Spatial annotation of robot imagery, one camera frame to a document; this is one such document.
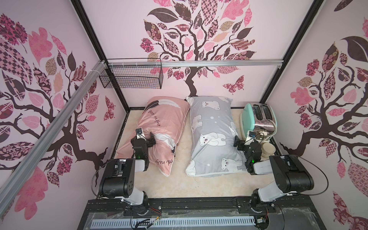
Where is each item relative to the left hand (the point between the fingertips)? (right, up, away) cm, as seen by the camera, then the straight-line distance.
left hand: (145, 136), depth 93 cm
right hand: (+65, 0, -1) cm, 65 cm away
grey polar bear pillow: (+44, -9, -9) cm, 46 cm away
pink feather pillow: (+12, +13, +4) cm, 18 cm away
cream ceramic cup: (+79, -8, -4) cm, 80 cm away
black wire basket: (-9, +43, +2) cm, 44 cm away
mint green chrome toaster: (+77, +12, +1) cm, 78 cm away
